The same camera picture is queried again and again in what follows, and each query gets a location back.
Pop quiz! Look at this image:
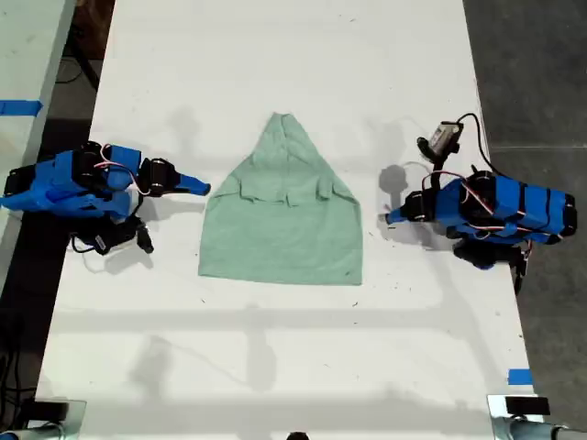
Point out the pale green T-shirt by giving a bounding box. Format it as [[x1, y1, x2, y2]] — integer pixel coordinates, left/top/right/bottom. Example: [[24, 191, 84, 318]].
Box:
[[197, 111, 364, 287]]

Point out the long blue tape strip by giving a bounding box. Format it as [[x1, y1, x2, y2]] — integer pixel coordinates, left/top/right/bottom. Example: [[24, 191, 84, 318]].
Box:
[[0, 99, 44, 116]]

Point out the pale grey side table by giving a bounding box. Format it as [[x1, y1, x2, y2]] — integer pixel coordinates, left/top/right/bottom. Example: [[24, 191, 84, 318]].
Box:
[[0, 0, 77, 294]]

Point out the short blue tape strip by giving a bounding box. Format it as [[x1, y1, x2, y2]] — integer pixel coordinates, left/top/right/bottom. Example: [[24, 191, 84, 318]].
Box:
[[507, 368, 535, 387]]

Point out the small black box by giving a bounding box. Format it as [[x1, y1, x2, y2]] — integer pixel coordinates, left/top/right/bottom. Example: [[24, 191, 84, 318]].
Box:
[[504, 396, 551, 416], [34, 401, 70, 421]]

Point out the grey metal tube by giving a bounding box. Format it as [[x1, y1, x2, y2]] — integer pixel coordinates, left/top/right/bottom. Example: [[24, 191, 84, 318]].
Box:
[[0, 422, 66, 440], [492, 415, 587, 440]]

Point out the gripper grey camera box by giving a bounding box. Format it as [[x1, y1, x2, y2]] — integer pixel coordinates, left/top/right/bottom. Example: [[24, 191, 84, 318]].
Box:
[[415, 120, 463, 162]]

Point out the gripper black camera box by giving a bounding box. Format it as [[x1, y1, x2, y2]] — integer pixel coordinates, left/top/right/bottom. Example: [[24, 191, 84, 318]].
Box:
[[88, 220, 155, 256]]

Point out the thin black cable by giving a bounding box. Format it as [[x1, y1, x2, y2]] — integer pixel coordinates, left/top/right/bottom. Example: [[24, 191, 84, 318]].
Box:
[[53, 54, 100, 91]]

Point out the shiny metal bracket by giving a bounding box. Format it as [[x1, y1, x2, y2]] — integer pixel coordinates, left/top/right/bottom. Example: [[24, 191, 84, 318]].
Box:
[[26, 398, 88, 433], [486, 392, 552, 424]]

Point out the black floor cable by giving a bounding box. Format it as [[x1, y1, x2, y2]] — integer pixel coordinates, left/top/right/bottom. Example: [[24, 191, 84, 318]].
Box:
[[0, 315, 34, 427]]

